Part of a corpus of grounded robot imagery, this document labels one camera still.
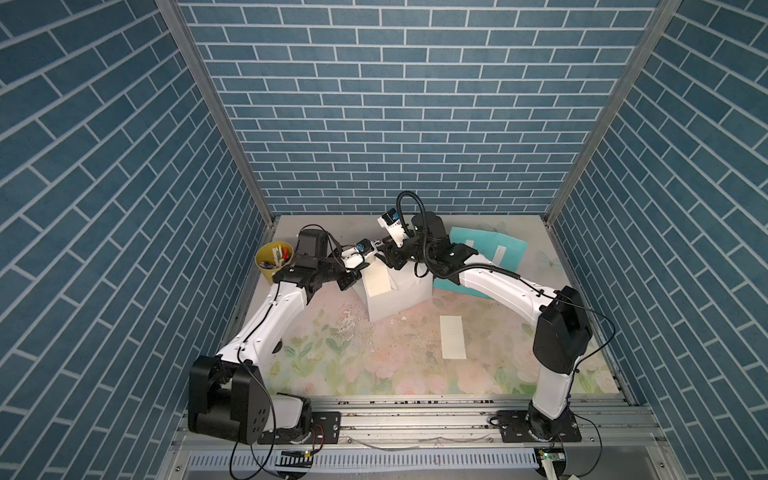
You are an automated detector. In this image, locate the teal paper bag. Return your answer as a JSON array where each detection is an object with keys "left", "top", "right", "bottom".
[{"left": 449, "top": 227, "right": 528, "bottom": 272}]

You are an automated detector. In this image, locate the aluminium frame rail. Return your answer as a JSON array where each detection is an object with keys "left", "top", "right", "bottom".
[{"left": 159, "top": 397, "right": 683, "bottom": 479}]

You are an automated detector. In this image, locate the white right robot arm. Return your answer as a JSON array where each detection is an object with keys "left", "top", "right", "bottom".
[{"left": 378, "top": 208, "right": 592, "bottom": 421}]

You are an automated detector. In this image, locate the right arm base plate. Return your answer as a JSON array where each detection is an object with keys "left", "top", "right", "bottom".
[{"left": 489, "top": 409, "right": 582, "bottom": 443}]

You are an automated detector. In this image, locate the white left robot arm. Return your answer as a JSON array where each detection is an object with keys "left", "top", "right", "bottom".
[{"left": 187, "top": 225, "right": 373, "bottom": 445}]

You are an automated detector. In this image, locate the white lined receipt paper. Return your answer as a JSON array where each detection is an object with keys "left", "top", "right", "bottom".
[{"left": 362, "top": 257, "right": 392, "bottom": 298}]

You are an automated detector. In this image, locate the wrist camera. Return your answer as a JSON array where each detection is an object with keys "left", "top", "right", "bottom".
[
  {"left": 377, "top": 208, "right": 409, "bottom": 248},
  {"left": 341, "top": 239, "right": 376, "bottom": 270}
]

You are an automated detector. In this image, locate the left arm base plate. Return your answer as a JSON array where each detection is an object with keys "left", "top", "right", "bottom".
[{"left": 257, "top": 411, "right": 342, "bottom": 446}]

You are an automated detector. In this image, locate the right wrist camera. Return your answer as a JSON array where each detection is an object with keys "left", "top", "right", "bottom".
[{"left": 377, "top": 208, "right": 409, "bottom": 248}]

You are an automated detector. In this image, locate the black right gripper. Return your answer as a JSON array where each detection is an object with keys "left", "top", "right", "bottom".
[{"left": 372, "top": 233, "right": 435, "bottom": 272}]

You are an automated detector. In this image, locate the yellow pen cup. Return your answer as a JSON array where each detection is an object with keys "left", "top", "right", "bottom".
[{"left": 254, "top": 241, "right": 294, "bottom": 285}]

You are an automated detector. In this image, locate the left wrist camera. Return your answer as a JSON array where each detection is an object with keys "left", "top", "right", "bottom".
[{"left": 341, "top": 239, "right": 376, "bottom": 270}]

